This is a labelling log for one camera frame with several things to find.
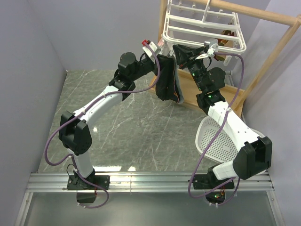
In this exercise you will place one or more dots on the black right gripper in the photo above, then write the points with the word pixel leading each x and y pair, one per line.
pixel 183 53

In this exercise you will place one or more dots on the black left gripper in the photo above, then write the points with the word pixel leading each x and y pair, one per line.
pixel 154 62

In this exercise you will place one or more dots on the black striped underwear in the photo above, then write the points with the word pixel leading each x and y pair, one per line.
pixel 168 85

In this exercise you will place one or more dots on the white plastic clip hanger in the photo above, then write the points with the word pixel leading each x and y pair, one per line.
pixel 190 23

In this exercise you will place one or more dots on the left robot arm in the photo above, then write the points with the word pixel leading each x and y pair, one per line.
pixel 75 132

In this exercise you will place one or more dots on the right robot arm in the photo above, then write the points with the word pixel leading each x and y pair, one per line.
pixel 230 122

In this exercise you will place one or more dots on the wooden rack with tray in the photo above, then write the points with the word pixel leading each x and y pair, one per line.
pixel 230 93

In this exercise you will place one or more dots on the white perforated basket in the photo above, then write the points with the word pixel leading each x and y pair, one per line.
pixel 218 143

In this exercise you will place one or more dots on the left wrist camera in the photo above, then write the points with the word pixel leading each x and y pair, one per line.
pixel 150 47

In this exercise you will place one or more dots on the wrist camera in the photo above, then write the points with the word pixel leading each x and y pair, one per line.
pixel 211 47
pixel 150 47

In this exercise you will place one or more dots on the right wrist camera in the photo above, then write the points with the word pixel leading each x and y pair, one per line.
pixel 211 47

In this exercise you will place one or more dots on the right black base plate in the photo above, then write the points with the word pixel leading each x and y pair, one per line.
pixel 202 181

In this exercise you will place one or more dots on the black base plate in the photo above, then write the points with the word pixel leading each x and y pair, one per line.
pixel 76 183
pixel 202 181

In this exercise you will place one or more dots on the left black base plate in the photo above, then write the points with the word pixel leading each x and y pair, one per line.
pixel 76 183

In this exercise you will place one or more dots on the aluminium mounting rail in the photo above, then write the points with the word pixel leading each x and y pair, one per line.
pixel 140 182

